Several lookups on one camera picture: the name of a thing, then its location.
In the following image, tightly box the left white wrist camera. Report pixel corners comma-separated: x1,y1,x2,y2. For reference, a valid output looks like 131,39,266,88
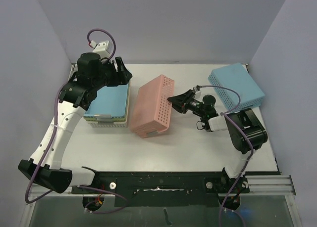
89,41,112,58

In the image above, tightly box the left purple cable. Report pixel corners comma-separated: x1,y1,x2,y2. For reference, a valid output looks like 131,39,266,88
25,28,117,204

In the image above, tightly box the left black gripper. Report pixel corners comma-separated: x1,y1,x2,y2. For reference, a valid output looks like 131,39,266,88
92,57,131,90

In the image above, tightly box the aluminium frame rail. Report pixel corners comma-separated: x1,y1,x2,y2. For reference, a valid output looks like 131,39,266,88
246,175,296,195

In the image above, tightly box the blue plastic basket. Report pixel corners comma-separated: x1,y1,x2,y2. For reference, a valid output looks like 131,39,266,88
83,82,131,119
208,63,264,112

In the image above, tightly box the white plastic basket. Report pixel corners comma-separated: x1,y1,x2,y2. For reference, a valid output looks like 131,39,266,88
85,81,131,129

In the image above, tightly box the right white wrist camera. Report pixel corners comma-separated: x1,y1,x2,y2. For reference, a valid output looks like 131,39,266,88
192,86,201,99

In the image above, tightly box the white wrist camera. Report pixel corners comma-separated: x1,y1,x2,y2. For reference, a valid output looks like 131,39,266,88
192,86,201,99
89,41,112,58

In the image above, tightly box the green plastic basket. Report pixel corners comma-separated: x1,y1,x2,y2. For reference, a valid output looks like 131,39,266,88
83,85,131,122

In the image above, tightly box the pink plastic basket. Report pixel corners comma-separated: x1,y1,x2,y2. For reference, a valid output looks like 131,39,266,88
129,75,175,138

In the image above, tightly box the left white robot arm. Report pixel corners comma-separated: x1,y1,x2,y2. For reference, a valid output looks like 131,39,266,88
18,52,132,193

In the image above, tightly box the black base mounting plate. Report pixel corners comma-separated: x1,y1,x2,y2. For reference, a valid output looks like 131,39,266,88
71,171,250,207

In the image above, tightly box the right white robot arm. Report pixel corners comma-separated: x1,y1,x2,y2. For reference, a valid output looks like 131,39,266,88
167,87,268,192

